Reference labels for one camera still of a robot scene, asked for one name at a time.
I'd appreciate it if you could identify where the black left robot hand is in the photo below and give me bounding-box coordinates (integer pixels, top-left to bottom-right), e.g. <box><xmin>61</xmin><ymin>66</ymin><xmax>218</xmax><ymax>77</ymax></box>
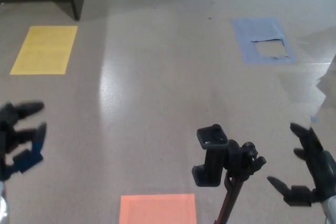
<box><xmin>0</xmin><ymin>100</ymin><xmax>47</xmax><ymax>182</ymax></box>

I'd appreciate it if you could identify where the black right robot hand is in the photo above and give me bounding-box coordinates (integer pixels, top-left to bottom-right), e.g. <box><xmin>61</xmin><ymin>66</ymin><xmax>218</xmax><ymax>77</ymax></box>
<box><xmin>267</xmin><ymin>122</ymin><xmax>336</xmax><ymax>207</ymax></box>

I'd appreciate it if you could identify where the orange paper sheet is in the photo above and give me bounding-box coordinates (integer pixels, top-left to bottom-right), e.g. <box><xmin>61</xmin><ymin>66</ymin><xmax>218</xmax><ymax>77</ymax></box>
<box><xmin>119</xmin><ymin>194</ymin><xmax>197</xmax><ymax>224</ymax></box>

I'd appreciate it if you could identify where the yellow paper sheet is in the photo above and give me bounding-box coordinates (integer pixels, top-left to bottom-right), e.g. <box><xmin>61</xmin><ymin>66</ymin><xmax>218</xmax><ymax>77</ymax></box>
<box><xmin>9</xmin><ymin>26</ymin><xmax>79</xmax><ymax>75</ymax></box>

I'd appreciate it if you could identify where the torn blue paper sheet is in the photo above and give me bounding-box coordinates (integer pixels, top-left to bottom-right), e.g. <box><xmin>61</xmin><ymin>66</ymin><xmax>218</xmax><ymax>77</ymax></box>
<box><xmin>231</xmin><ymin>17</ymin><xmax>298</xmax><ymax>65</ymax></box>

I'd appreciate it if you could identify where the black phone stand tripod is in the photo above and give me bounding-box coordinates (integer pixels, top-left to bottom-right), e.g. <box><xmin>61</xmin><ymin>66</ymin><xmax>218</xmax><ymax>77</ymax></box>
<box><xmin>191</xmin><ymin>123</ymin><xmax>267</xmax><ymax>224</ymax></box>

